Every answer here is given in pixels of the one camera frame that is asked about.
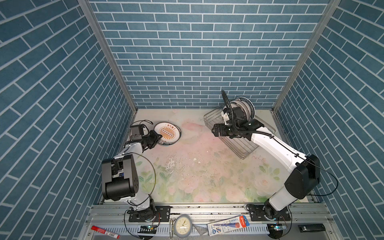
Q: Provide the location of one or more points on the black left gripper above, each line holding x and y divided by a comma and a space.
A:
154, 137

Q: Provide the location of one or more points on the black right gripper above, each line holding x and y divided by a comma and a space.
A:
221, 132

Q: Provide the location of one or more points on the metal wire dish rack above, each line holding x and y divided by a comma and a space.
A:
240, 146

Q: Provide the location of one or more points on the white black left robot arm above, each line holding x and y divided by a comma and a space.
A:
120, 179

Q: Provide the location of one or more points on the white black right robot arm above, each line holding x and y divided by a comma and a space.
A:
304, 170

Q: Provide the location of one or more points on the rear plate in rack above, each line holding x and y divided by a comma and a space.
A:
249, 106

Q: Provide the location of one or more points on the round white dial timer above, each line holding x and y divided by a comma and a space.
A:
183, 226

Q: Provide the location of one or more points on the blue white toothpaste box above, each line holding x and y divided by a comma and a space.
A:
228, 225

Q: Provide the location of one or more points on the red marker pen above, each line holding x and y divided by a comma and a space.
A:
105, 232

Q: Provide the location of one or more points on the aluminium front rail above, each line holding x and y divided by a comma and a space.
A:
115, 218

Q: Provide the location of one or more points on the black device on rail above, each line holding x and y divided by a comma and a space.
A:
311, 228

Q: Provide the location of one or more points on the aluminium corner post left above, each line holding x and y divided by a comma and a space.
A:
92, 20

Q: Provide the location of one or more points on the aluminium corner post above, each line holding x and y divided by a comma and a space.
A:
318, 30
92, 20

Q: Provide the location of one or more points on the aluminium corner post right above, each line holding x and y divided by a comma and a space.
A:
318, 30

